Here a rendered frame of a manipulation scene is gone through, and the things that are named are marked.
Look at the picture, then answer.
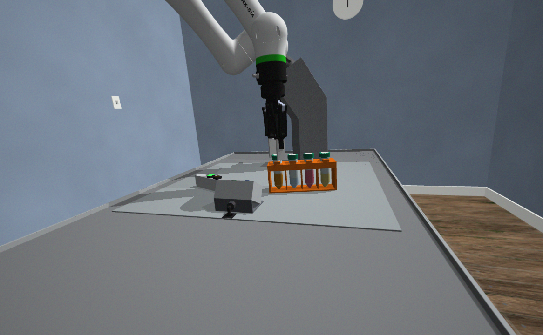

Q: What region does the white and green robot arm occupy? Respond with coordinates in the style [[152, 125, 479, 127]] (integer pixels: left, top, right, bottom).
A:
[[165, 0, 295, 85]]

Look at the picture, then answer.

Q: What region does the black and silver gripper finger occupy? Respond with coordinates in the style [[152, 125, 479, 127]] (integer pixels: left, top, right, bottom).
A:
[[262, 104, 277, 158], [269, 101, 287, 160]]

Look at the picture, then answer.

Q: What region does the orange tube rack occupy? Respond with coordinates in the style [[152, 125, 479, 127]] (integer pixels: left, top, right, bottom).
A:
[[267, 158, 337, 194]]

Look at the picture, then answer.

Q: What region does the light grey bench mat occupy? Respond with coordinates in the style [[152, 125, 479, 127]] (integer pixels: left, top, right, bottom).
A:
[[112, 162, 402, 232]]

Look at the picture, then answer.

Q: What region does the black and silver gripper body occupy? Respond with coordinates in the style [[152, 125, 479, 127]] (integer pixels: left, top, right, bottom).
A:
[[260, 84, 285, 114]]

